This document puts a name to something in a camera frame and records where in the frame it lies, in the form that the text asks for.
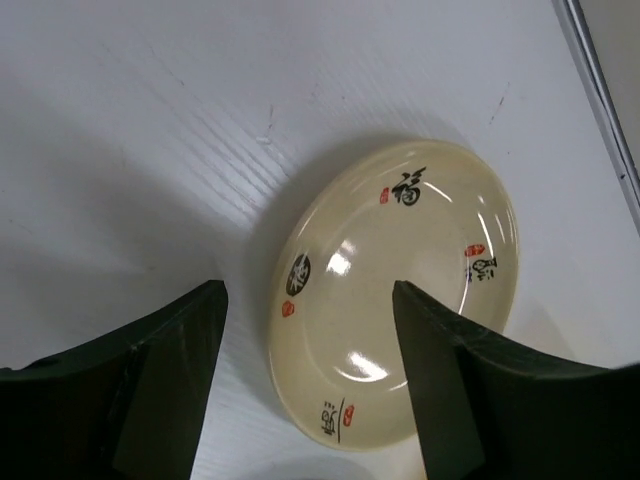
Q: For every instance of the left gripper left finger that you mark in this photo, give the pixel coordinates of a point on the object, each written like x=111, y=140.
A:
x=129, y=404

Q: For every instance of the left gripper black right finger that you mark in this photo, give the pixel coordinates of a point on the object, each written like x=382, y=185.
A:
x=488, y=407

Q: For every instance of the beige patterned plate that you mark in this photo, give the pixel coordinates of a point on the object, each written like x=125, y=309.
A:
x=429, y=212

